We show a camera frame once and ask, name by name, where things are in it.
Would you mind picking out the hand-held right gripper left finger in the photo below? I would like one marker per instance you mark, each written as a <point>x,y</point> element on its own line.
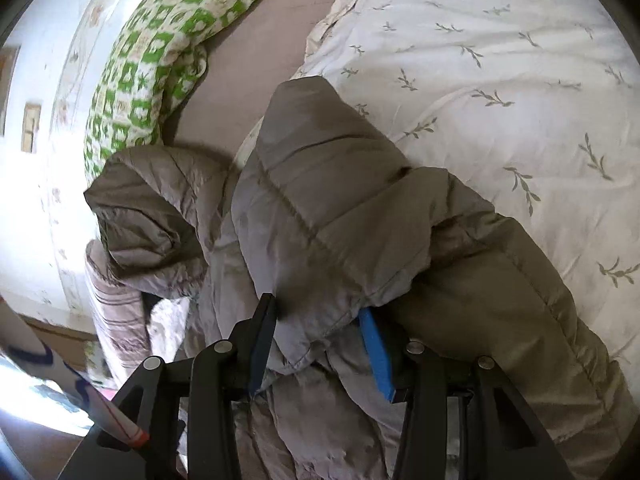
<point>260,360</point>

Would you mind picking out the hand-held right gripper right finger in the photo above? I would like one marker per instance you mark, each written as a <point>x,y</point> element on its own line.
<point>377,355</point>

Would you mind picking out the grey puffer jacket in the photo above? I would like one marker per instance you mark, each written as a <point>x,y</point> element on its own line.
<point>325,200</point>

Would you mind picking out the striped pink bed sheet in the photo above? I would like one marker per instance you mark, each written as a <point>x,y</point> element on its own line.
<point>117,320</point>

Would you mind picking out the white tube with orange tip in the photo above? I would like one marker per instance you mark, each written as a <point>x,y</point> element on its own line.
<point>30,340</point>

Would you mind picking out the white leaf print duvet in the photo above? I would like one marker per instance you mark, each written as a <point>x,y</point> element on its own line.
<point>500,85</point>

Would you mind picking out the taupe bed sheet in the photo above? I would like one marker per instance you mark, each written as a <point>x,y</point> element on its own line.
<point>260,60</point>

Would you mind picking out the green patterned blanket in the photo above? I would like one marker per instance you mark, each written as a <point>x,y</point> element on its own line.
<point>150,60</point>

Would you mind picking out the wall switch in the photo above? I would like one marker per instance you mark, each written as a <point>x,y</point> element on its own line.
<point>32,127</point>

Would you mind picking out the wall picture frame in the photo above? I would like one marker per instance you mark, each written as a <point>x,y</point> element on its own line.
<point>9,90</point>

